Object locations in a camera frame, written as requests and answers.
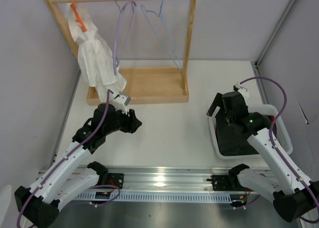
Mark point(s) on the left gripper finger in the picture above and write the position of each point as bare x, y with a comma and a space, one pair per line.
134, 125
132, 115

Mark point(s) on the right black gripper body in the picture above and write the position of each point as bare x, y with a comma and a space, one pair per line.
225, 111

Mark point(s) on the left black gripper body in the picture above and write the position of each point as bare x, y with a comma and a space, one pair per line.
120, 122

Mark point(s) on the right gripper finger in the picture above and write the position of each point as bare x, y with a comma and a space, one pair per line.
217, 102
229, 117

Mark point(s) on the grey dotted skirt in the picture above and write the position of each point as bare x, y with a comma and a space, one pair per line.
229, 140

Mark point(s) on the light blue wire hanger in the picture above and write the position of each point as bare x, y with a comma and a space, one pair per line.
157, 23

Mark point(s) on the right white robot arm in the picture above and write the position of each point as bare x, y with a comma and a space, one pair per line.
241, 131

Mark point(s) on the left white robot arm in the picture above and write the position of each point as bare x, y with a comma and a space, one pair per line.
43, 200

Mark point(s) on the purple plastic hanger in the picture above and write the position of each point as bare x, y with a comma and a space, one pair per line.
116, 60

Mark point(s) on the orange plastic hanger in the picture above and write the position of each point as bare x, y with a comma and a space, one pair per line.
77, 16

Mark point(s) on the wooden clothes rack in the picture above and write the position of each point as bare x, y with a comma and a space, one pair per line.
146, 85

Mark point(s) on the red black plaid garment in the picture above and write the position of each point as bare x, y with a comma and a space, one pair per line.
271, 117

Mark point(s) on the white plastic basket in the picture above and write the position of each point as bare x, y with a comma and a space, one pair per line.
280, 133

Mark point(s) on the white ruffled garment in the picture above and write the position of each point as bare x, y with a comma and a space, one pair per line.
95, 57

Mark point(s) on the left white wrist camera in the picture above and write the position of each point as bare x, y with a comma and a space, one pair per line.
120, 103

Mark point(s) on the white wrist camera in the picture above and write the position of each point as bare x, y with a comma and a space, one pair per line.
242, 90
120, 103

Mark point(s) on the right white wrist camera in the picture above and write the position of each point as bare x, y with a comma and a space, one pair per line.
242, 90

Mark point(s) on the aluminium mounting rail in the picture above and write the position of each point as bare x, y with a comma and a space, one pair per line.
167, 179

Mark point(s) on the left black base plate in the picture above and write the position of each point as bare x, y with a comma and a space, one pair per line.
116, 179

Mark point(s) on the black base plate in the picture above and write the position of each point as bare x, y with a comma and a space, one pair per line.
220, 183
116, 179

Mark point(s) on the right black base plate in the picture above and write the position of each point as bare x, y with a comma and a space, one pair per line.
220, 183

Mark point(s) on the white slotted cable duct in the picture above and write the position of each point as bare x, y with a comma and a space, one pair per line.
209, 198

